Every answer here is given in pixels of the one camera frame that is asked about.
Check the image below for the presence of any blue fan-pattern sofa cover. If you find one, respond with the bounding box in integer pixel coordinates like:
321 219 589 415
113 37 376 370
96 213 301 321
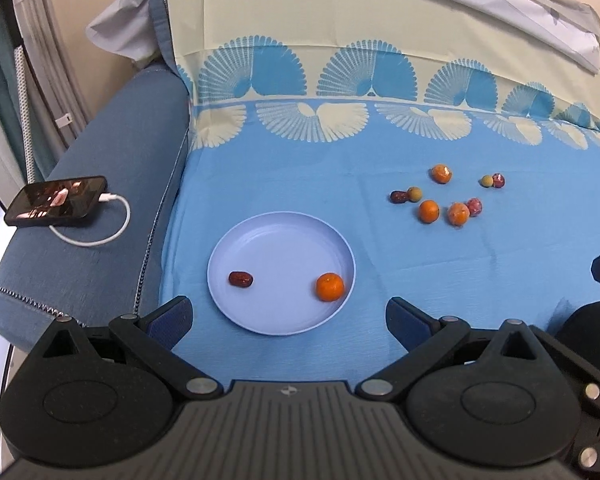
161 0 600 382

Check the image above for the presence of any green-yellow round fruit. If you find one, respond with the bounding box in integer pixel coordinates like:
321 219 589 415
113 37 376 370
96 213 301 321
480 174 494 188
406 186 422 203

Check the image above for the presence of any dark red jujube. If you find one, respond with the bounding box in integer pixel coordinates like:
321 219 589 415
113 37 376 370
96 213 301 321
228 271 253 288
389 190 410 204

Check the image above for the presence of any white charging cable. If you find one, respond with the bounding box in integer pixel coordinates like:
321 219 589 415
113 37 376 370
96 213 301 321
47 193 132 248

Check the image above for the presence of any blue denim sofa armrest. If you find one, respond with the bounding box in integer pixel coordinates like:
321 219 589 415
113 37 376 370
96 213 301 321
0 63 192 356

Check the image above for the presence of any red fruit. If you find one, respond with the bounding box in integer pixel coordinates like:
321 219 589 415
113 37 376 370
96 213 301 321
492 174 505 188
466 197 483 218

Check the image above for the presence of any bare orange tangerine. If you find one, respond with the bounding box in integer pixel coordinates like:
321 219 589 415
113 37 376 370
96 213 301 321
418 200 440 224

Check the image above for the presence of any black smartphone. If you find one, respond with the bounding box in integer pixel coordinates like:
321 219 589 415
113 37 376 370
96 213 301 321
4 176 108 228

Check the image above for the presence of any light purple plastic plate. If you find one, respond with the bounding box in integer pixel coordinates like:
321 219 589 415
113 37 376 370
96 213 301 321
207 211 356 336

